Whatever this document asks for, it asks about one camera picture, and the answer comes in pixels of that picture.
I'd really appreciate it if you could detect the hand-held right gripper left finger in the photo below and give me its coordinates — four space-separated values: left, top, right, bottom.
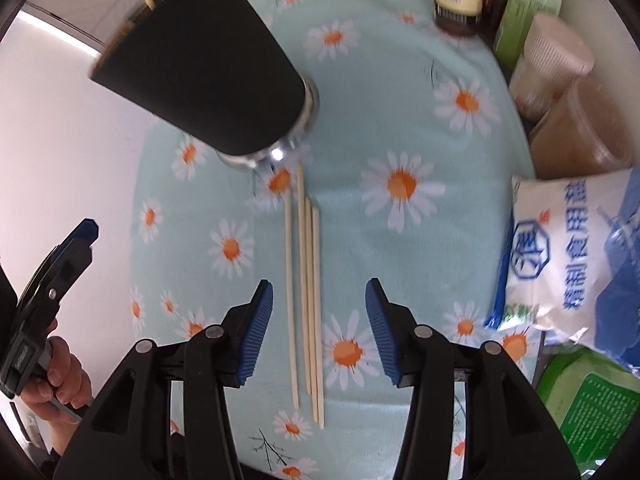
65 279 275 480

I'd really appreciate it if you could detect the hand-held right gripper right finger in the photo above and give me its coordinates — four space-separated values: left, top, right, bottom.
365 277 571 480

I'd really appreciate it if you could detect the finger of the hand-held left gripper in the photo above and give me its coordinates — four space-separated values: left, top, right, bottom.
30 218 99 281
17 240 94 308

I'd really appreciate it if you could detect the black cylindrical utensil holder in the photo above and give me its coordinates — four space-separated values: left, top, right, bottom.
89 0 321 173

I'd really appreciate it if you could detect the person's left hand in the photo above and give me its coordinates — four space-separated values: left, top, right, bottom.
22 335 94 424

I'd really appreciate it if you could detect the daisy print tablecloth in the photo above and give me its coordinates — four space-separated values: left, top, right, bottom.
127 0 546 480

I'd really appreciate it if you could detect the white and blue salt bag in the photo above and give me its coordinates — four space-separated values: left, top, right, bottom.
484 165 640 376

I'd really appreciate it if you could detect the green sugar bag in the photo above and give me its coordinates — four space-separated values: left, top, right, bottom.
535 347 640 480

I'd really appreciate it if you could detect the clear plastic jar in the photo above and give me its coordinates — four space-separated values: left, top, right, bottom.
527 75 637 181

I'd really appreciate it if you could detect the jar with white ribbed cap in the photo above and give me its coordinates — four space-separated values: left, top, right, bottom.
509 12 596 121

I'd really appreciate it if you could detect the green label oil bottle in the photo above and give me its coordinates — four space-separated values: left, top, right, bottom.
492 0 573 73

